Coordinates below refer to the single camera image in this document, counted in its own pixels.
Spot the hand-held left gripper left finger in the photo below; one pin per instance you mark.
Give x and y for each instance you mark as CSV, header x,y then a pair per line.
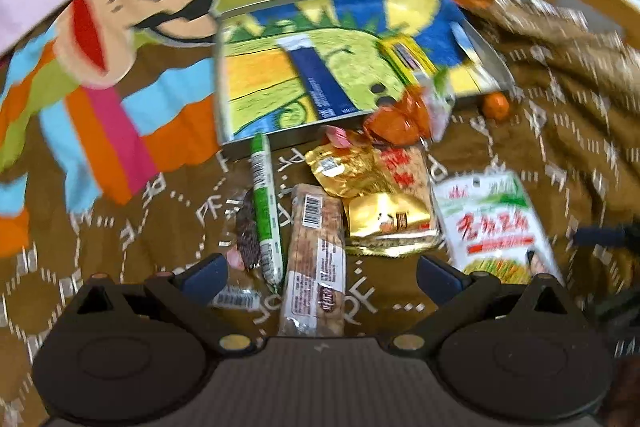
x,y
202,275

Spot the small pink candy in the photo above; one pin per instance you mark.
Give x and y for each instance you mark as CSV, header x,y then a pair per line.
x,y
341,139

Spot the dark purple snack packet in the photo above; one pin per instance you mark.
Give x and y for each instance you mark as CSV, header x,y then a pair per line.
x,y
247,237

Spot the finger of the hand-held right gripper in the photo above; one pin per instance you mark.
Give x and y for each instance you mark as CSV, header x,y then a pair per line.
x,y
605,238

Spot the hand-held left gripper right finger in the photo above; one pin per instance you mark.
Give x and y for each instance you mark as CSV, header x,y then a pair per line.
x,y
437,272

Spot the yellow snack packet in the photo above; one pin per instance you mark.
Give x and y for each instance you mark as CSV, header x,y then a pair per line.
x,y
405,57

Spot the green white vegetable packet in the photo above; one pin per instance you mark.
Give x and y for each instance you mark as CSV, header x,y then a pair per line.
x,y
495,227

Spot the crinkled gold foil packet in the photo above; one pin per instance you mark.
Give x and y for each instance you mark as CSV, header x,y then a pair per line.
x,y
345,172

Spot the green sausage stick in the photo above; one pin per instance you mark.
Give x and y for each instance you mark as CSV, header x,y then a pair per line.
x,y
262,197

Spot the grey tray with colourful print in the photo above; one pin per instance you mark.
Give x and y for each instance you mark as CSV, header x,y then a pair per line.
x,y
260,107

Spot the blue snack packet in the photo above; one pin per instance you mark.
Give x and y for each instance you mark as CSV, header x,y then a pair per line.
x,y
320,77

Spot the printed cartoon blanket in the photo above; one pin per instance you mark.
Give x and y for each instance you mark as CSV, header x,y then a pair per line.
x,y
150,232

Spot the gold packet with picture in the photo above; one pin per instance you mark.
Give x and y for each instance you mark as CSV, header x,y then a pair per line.
x,y
385,219

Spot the tan cracker packet red print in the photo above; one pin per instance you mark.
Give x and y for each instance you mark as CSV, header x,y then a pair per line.
x,y
405,169

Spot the mandarin orange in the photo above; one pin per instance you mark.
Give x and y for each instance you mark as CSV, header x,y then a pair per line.
x,y
495,106

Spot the long nut bar packet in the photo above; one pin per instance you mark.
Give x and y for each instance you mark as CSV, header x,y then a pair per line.
x,y
312,257

